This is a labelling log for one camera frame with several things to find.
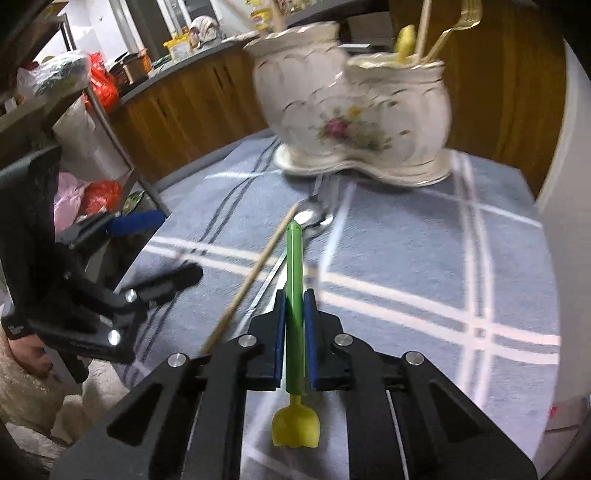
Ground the wooden chopstick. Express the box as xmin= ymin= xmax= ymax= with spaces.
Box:
xmin=198 ymin=202 xmax=301 ymax=356

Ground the silver spoon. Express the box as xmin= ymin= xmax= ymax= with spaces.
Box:
xmin=234 ymin=195 xmax=335 ymax=338

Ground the grey plaid table cloth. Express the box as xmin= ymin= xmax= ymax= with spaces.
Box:
xmin=117 ymin=138 xmax=560 ymax=455

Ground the cream floral ceramic utensil holder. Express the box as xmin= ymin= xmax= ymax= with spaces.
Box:
xmin=243 ymin=22 xmax=452 ymax=187

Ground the green yellow tulip utensil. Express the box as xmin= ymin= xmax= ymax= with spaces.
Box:
xmin=271 ymin=221 xmax=321 ymax=449

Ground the metal storage rack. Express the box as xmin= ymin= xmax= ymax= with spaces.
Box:
xmin=1 ymin=1 xmax=170 ymax=216

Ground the thin wooden stick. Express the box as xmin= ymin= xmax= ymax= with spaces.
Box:
xmin=415 ymin=0 xmax=432 ymax=60

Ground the gold fork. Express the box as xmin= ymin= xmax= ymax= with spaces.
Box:
xmin=421 ymin=0 xmax=483 ymax=64

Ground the red plastic bag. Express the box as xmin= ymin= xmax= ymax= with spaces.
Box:
xmin=89 ymin=52 xmax=119 ymax=113

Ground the person's left hand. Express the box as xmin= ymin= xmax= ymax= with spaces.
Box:
xmin=8 ymin=335 xmax=53 ymax=379

